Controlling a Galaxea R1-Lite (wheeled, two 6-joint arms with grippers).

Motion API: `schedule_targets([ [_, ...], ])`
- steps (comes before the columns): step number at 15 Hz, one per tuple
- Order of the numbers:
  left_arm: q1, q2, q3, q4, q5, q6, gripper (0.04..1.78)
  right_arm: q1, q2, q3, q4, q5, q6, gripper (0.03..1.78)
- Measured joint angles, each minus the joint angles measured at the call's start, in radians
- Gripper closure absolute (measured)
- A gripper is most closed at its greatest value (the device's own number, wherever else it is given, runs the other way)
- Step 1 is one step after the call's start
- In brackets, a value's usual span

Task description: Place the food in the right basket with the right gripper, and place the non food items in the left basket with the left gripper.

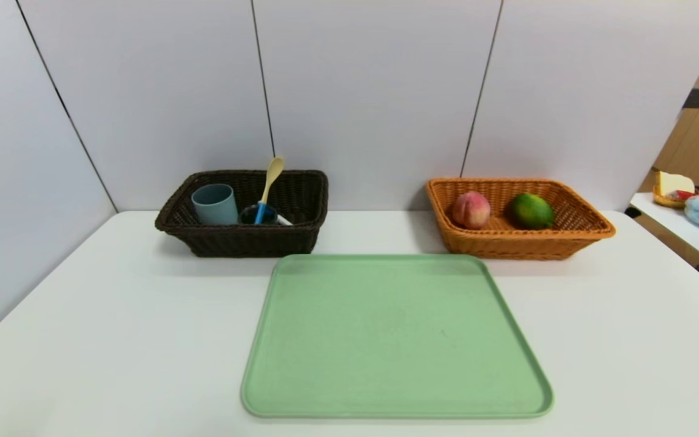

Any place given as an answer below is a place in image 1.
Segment white side table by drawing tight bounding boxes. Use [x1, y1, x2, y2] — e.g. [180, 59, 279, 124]
[630, 192, 699, 265]

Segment light green plastic tray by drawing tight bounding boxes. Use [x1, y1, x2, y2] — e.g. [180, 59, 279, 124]
[240, 254, 555, 421]

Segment dark brown wicker basket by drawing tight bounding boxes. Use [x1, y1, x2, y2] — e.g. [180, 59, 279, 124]
[155, 169, 329, 258]

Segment blue-grey plastic cup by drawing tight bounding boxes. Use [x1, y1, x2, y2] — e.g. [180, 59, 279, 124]
[191, 183, 239, 226]

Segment green lime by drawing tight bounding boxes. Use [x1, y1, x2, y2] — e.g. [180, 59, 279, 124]
[509, 193, 556, 230]

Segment small yellow basket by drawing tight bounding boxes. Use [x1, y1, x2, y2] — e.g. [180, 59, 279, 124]
[653, 185, 699, 209]

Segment orange wicker basket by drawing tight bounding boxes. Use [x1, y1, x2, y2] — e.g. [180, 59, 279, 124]
[427, 177, 617, 260]

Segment clear glass jar black clips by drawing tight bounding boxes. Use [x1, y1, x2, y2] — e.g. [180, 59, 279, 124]
[238, 204, 281, 226]

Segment pink peach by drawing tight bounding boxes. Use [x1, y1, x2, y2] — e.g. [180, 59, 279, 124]
[451, 191, 491, 231]

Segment yellow spoon blue handle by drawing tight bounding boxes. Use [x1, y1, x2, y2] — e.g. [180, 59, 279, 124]
[254, 156, 286, 225]

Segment cream bread slice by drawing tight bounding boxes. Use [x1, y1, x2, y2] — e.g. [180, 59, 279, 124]
[656, 171, 696, 196]

